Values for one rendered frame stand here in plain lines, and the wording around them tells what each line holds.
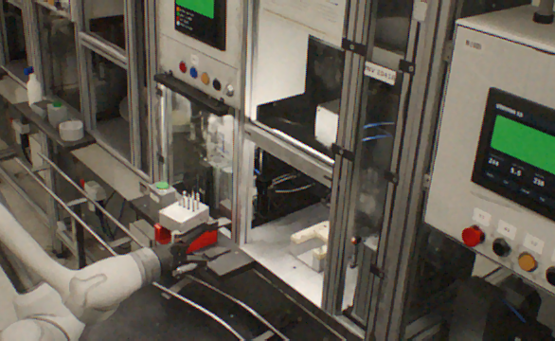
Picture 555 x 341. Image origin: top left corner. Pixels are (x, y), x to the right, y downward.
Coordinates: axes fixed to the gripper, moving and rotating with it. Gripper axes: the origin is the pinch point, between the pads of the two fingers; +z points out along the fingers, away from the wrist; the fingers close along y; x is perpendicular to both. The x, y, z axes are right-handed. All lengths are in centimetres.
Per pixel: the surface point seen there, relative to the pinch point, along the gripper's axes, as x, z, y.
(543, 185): -74, 18, 44
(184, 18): 44, 18, 46
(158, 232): 35.1, 1.8, -17.5
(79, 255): 89, -3, -54
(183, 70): 47, 19, 29
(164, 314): 29, -1, -44
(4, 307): 149, -17, -112
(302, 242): 3.7, 34.1, -16.6
